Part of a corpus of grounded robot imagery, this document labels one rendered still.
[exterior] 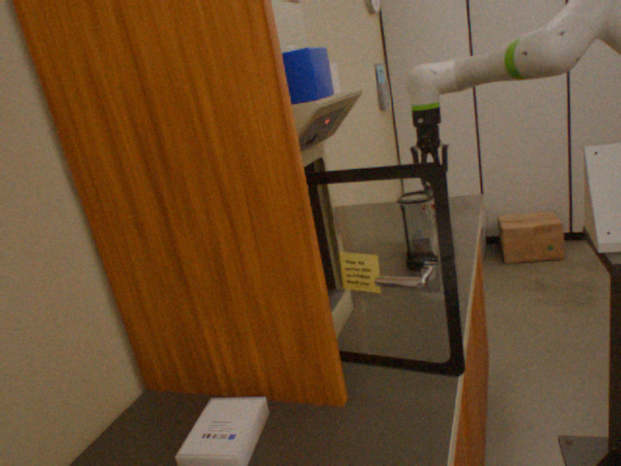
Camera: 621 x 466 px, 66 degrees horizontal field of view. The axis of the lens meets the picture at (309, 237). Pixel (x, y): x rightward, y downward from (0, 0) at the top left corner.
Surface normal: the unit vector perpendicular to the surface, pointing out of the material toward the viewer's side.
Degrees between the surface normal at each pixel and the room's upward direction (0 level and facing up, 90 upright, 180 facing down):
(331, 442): 0
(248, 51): 90
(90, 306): 90
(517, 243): 90
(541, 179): 90
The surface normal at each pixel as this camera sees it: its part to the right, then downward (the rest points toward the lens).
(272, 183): -0.35, 0.36
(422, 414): -0.18, -0.93
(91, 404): 0.92, -0.05
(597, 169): -0.36, -0.39
